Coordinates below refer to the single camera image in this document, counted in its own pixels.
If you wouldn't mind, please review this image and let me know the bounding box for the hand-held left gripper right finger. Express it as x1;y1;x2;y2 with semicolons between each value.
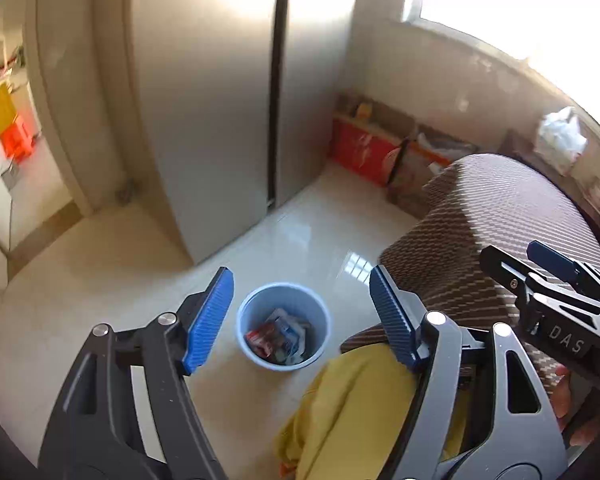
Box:
369;265;568;480

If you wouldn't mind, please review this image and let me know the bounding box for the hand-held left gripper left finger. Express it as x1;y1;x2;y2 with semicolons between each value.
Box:
39;266;235;480

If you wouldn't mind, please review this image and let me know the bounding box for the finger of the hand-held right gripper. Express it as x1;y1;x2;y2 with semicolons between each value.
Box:
526;240;600;303
480;245;545;307

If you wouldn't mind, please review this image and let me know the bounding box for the light blue plastic bin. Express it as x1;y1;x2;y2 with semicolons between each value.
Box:
236;282;331;372

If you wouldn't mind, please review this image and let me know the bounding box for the blue and white medicine box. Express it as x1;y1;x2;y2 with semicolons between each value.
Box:
269;308;307;359

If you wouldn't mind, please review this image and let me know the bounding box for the person's right hand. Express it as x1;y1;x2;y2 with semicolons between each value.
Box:
552;365;600;448

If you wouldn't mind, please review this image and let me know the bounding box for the brown polka dot tablecloth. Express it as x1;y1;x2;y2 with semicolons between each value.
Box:
341;154;600;411

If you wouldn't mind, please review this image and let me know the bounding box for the person's yellow trouser leg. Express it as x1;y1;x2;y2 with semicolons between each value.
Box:
275;342;471;480

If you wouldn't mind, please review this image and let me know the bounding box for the white plastic shopping bag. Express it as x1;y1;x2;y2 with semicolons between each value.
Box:
537;106;588;176

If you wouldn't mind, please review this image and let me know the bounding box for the dark wooden cabinet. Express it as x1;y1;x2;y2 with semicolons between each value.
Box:
497;130;600;241

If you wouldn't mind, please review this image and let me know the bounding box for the printed cardboard box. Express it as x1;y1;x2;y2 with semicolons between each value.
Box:
386;127;481;218

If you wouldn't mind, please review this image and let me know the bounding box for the red gift box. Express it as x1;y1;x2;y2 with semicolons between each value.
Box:
328;116;403;187

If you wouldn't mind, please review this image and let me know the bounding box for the open plain cardboard box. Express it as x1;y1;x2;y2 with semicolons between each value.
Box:
334;91;416;137

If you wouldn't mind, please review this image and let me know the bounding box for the silver double door fridge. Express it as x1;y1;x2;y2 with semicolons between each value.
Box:
130;0;363;266

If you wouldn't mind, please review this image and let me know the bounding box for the orange plastic stool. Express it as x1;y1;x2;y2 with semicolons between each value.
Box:
0;115;40;161

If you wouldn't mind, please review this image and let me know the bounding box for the white framed window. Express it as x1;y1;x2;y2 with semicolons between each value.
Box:
402;0;600;126

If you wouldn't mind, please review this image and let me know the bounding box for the yellow plastic crate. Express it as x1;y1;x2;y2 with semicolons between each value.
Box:
0;84;23;128

